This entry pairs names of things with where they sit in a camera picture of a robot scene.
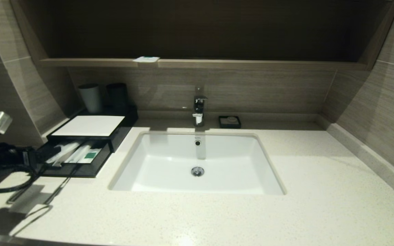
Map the white toothbrush packet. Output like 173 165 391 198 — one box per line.
48 142 81 167

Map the black amenity tray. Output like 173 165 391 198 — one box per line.
37 139 113 178

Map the white rectangular plate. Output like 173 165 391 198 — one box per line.
51 115 125 137

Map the black amenity box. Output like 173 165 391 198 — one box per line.
47 106 139 152

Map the wide white printed sachet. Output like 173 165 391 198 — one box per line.
78 148 102 165

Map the grey plastic cup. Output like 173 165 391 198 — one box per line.
78 84 102 113

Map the black plastic cup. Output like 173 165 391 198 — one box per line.
106 82 128 112

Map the chrome faucet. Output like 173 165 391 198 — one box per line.
193 87 208 127

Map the white sink basin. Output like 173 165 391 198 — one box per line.
108 132 286 196

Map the black soap dish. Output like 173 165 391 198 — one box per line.
219 115 241 129

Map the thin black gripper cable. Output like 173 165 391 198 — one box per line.
0 164 44 194

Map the wooden wall shelf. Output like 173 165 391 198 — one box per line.
39 58 370 71

